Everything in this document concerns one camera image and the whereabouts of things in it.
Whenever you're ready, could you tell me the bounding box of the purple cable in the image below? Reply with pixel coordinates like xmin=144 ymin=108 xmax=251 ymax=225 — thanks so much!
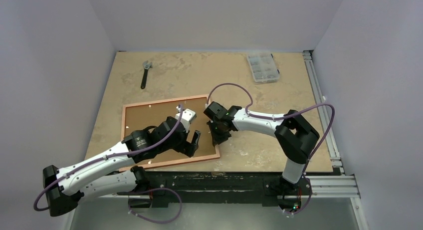
xmin=206 ymin=83 xmax=336 ymax=217
xmin=33 ymin=104 xmax=183 ymax=224

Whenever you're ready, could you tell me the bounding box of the red picture frame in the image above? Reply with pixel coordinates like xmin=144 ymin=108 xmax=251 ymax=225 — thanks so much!
xmin=117 ymin=94 xmax=221 ymax=172

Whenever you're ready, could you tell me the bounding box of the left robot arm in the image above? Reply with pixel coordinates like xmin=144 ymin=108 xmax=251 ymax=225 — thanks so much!
xmin=42 ymin=110 xmax=201 ymax=217

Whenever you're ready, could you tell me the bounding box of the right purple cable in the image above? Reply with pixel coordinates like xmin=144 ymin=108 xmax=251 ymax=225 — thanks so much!
xmin=206 ymin=83 xmax=336 ymax=217

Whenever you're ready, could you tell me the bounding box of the clear plastic screw box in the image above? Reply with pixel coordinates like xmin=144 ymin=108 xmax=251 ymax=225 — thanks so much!
xmin=246 ymin=52 xmax=280 ymax=83

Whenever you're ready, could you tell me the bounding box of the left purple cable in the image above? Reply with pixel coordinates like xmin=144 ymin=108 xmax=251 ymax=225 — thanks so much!
xmin=33 ymin=104 xmax=183 ymax=224

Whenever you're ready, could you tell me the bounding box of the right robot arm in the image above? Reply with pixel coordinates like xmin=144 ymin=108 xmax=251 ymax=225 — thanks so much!
xmin=204 ymin=101 xmax=320 ymax=194

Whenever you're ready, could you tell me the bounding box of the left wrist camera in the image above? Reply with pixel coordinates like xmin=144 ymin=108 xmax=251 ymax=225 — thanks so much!
xmin=175 ymin=107 xmax=197 ymax=132

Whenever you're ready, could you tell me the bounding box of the black adjustable wrench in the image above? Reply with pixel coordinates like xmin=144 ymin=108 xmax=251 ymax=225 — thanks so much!
xmin=140 ymin=60 xmax=152 ymax=89

